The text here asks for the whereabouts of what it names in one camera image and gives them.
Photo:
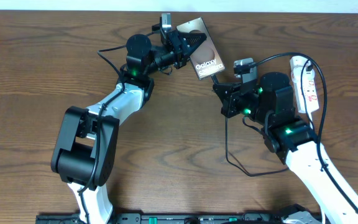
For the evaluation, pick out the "white power strip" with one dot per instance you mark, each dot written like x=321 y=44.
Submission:
x=305 y=92

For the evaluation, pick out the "white charger plug adapter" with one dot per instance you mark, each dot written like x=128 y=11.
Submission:
x=299 y=73

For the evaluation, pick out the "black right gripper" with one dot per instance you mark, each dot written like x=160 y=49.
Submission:
x=228 y=99

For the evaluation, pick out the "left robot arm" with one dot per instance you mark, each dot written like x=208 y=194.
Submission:
x=86 y=145

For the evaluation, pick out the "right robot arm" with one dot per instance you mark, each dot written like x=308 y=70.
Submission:
x=269 y=102

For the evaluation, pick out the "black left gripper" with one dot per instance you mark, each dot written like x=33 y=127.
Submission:
x=181 y=48

